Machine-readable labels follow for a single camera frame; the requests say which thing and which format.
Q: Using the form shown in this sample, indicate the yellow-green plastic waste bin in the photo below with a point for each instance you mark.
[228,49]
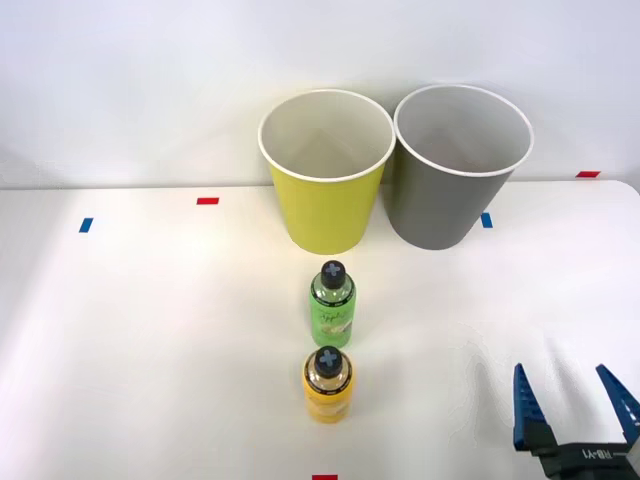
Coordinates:
[325,210]

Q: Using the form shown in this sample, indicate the yellow plastic bottle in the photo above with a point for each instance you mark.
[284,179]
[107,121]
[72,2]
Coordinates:
[327,400]

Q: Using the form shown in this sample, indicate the grey plastic waste bin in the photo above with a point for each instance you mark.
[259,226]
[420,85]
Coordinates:
[440,210]

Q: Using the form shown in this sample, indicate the green plastic bottle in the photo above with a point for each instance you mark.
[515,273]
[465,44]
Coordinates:
[332,315]

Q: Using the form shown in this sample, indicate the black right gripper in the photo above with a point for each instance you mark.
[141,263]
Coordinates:
[585,462]

